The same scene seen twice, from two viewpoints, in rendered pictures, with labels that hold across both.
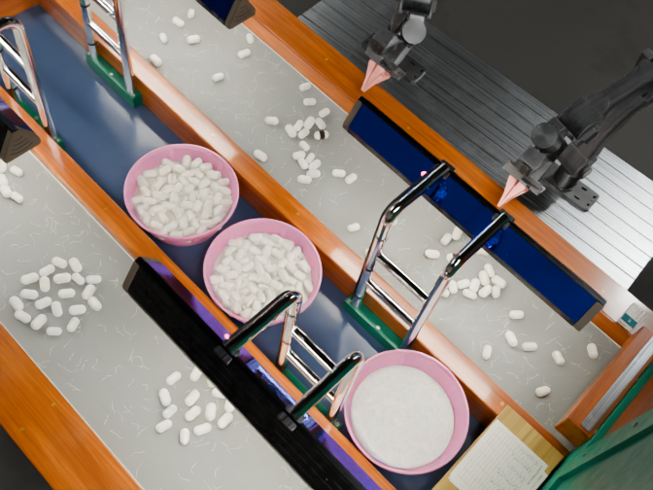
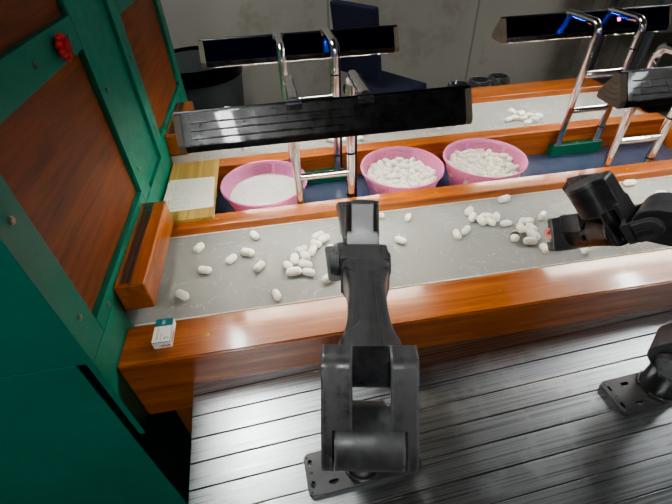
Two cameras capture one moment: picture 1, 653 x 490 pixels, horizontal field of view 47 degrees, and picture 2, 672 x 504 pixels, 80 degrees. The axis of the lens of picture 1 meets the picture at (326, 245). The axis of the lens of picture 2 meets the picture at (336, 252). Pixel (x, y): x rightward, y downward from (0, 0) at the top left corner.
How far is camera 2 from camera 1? 1.89 m
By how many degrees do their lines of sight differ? 74
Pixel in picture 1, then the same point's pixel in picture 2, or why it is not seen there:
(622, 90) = (361, 289)
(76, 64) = not seen: hidden behind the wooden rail
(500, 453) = (196, 198)
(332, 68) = (608, 270)
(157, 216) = (471, 153)
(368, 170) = (461, 252)
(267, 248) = (418, 179)
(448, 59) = (654, 467)
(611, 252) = (238, 442)
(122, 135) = not seen: hidden behind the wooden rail
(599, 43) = not seen: outside the picture
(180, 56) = (636, 198)
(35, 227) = (484, 122)
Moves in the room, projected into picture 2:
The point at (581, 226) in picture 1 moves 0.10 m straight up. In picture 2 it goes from (292, 434) to (286, 408)
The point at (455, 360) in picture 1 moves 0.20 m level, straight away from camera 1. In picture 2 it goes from (266, 212) to (277, 258)
